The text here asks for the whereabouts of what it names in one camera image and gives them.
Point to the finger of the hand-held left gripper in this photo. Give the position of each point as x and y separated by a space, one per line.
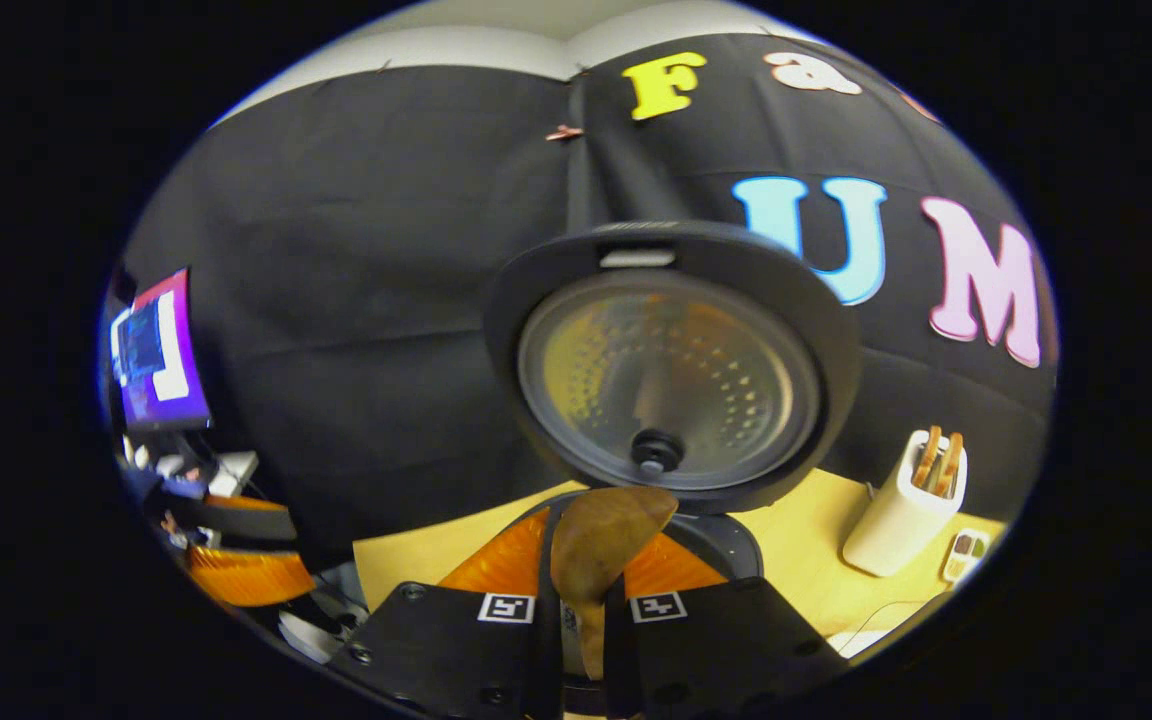
241 518
251 578

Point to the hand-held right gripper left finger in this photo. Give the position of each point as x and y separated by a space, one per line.
548 640

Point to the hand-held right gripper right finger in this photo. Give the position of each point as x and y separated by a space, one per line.
616 650

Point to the wooden spoon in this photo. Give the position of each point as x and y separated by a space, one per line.
601 535

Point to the dark blue rice cooker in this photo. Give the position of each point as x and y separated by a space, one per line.
666 370

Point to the computer monitor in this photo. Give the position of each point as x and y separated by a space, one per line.
161 360

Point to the black backdrop cloth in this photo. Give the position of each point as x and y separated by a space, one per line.
336 300

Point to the white toaster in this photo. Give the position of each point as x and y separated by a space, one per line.
891 530

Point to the white divided dish of beans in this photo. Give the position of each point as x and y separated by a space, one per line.
966 555

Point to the toasted bread slice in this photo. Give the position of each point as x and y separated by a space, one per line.
950 465
928 455

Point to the pink clip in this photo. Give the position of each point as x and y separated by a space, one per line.
564 132

